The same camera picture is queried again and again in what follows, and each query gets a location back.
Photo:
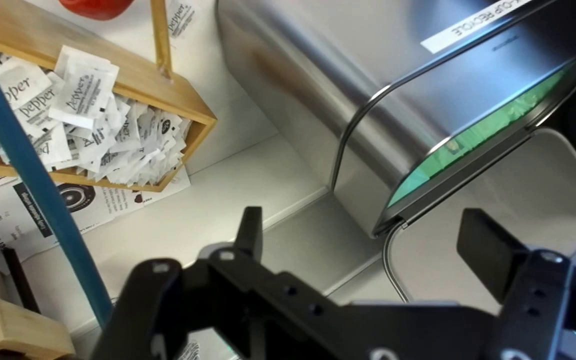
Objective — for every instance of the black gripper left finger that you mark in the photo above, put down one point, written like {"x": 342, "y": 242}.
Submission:
{"x": 249, "y": 237}

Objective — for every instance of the wooden box of pepper packets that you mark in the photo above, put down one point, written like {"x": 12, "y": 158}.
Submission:
{"x": 90, "y": 111}

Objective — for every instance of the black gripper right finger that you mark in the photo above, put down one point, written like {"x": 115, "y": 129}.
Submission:
{"x": 490, "y": 250}

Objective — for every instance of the white cup with red lid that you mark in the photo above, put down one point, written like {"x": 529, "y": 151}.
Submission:
{"x": 96, "y": 8}

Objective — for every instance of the stainless steel countertop bin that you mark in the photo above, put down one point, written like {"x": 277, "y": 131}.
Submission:
{"x": 411, "y": 113}

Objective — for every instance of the wooden condiment organizer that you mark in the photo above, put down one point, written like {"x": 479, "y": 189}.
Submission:
{"x": 25, "y": 330}

